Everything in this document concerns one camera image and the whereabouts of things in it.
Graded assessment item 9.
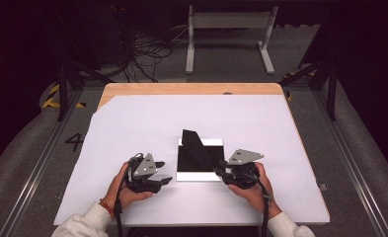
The yellow black floor tape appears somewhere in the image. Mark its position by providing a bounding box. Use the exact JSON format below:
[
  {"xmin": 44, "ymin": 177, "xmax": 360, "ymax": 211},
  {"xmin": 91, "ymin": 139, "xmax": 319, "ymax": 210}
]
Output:
[
  {"xmin": 283, "ymin": 70, "xmax": 315, "ymax": 103},
  {"xmin": 41, "ymin": 83, "xmax": 87, "ymax": 110}
]

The white table mat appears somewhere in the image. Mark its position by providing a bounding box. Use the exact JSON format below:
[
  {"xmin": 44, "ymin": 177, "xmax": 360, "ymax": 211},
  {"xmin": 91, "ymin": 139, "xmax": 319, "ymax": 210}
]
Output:
[{"xmin": 53, "ymin": 94, "xmax": 331, "ymax": 228}]

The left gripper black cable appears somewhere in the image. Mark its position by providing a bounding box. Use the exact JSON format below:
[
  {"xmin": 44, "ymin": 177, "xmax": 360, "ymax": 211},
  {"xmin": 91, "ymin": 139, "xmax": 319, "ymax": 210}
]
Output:
[{"xmin": 114, "ymin": 152, "xmax": 145, "ymax": 237}]

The person's right hand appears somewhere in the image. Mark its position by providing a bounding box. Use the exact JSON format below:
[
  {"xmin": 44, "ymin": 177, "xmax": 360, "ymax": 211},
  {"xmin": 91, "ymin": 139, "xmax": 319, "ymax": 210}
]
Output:
[{"xmin": 227, "ymin": 161, "xmax": 283, "ymax": 220}]

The aluminium floor rail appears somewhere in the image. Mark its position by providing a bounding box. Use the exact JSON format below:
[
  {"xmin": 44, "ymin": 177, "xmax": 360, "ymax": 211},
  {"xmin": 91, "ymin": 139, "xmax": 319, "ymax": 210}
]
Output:
[
  {"xmin": 0, "ymin": 88, "xmax": 85, "ymax": 237},
  {"xmin": 313, "ymin": 88, "xmax": 388, "ymax": 237}
]

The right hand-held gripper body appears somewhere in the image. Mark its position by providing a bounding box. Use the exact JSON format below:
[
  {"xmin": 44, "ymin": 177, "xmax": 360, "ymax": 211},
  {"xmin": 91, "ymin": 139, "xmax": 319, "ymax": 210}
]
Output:
[{"xmin": 220, "ymin": 148, "xmax": 266, "ymax": 191}]

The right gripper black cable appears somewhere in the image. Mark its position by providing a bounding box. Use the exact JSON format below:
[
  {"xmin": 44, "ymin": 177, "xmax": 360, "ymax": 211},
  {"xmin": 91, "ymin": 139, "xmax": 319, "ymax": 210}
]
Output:
[{"xmin": 247, "ymin": 170, "xmax": 272, "ymax": 237}]

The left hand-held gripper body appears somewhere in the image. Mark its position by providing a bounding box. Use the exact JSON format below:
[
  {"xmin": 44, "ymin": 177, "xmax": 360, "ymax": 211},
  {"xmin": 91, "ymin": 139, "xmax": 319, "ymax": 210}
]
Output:
[{"xmin": 124, "ymin": 152, "xmax": 164, "ymax": 195}]

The red bracelet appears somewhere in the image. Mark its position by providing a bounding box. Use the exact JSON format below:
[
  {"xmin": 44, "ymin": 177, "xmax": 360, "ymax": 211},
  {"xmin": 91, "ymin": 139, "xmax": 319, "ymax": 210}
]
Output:
[{"xmin": 99, "ymin": 197, "xmax": 116, "ymax": 218}]

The black metal stand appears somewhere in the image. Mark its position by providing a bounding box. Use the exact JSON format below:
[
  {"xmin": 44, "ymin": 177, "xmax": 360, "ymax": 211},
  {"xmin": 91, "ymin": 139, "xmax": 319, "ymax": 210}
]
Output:
[
  {"xmin": 53, "ymin": 9, "xmax": 116, "ymax": 122},
  {"xmin": 279, "ymin": 57, "xmax": 340, "ymax": 122}
]

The bundle of black floor cables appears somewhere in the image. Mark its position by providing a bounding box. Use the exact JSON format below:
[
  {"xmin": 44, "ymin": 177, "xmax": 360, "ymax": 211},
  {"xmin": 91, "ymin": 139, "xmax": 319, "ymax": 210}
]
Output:
[{"xmin": 121, "ymin": 31, "xmax": 175, "ymax": 84}]

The black sheet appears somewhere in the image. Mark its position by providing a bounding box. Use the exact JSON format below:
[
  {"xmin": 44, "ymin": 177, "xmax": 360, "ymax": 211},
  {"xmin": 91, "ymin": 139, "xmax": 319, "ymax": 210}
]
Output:
[{"xmin": 180, "ymin": 128, "xmax": 219, "ymax": 173}]

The white metal stand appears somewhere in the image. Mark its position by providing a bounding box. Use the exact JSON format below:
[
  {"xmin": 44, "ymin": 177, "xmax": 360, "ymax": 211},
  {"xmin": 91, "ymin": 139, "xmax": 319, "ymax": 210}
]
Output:
[{"xmin": 185, "ymin": 4, "xmax": 279, "ymax": 75}]

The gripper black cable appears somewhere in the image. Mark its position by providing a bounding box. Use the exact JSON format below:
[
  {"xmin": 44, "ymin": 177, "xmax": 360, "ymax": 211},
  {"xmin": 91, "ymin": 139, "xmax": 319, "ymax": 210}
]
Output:
[
  {"xmin": 247, "ymin": 170, "xmax": 272, "ymax": 237},
  {"xmin": 114, "ymin": 152, "xmax": 145, "ymax": 237}
]

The person's left hand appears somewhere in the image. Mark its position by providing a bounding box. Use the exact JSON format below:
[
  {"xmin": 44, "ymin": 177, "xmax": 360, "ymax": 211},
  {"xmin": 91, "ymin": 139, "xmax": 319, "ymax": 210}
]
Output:
[{"xmin": 102, "ymin": 161, "xmax": 155, "ymax": 210}]

